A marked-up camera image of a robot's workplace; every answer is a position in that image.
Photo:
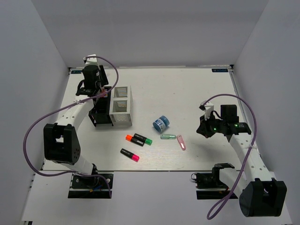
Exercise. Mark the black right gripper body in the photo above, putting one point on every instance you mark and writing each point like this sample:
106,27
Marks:
215,124

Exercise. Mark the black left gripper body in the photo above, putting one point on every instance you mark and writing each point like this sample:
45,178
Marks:
103,80

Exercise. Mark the clear green lead case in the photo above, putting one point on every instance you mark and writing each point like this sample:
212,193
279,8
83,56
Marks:
168,136

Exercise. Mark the blue round jar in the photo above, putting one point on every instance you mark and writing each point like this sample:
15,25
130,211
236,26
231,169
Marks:
161,124

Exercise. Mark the green capped black highlighter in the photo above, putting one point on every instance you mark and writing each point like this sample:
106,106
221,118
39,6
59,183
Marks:
143,139

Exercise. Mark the orange capped black highlighter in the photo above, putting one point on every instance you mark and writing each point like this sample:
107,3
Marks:
134,140

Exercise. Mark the pink capped black highlighter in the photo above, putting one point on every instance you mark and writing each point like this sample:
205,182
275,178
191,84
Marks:
130,155

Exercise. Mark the clear tube of coloured pins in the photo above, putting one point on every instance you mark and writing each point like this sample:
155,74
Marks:
102,92

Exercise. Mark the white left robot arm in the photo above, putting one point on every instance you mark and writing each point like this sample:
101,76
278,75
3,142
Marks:
61,144

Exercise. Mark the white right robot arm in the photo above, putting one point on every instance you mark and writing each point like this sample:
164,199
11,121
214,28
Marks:
259,193

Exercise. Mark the blue left corner label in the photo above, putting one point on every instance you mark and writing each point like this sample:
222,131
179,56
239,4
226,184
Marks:
76,71

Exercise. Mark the blue corner label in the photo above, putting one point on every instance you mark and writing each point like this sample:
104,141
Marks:
76,71
219,70

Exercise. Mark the clear pink lead case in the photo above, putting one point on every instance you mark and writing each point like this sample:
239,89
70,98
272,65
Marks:
181,142

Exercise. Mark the black slotted organizer box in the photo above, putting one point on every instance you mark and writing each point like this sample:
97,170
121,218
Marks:
99,114

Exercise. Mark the white slotted organizer box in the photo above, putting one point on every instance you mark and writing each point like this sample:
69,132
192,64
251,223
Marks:
121,106

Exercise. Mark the blue right corner label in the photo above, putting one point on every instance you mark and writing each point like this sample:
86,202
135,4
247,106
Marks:
219,70

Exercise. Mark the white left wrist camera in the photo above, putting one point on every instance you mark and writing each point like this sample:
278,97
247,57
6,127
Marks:
90,60

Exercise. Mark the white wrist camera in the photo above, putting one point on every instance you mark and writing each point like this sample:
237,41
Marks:
90,60
207,107

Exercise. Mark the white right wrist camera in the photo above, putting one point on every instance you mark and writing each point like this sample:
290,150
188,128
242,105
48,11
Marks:
207,107

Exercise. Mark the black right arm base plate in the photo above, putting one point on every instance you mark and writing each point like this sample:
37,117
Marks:
208,184

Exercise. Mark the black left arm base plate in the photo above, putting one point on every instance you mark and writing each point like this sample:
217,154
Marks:
88,188

